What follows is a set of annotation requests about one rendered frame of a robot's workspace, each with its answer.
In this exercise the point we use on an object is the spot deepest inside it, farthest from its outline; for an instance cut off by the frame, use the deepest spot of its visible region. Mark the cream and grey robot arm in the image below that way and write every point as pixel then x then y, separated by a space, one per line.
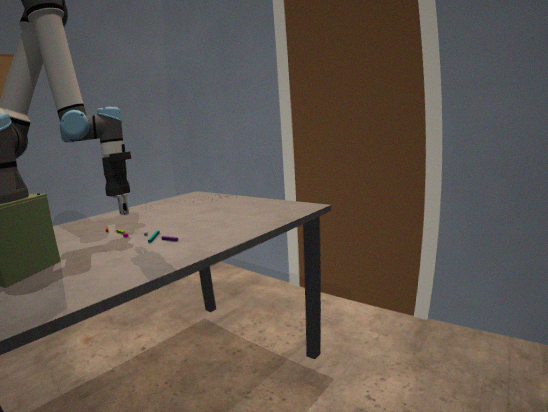
pixel 53 51

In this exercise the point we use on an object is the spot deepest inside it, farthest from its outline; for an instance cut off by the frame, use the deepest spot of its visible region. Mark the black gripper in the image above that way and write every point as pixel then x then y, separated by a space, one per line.
pixel 116 185

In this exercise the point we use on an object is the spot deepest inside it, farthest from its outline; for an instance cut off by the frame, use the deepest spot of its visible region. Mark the turquoise rod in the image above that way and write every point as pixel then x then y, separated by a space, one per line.
pixel 153 236

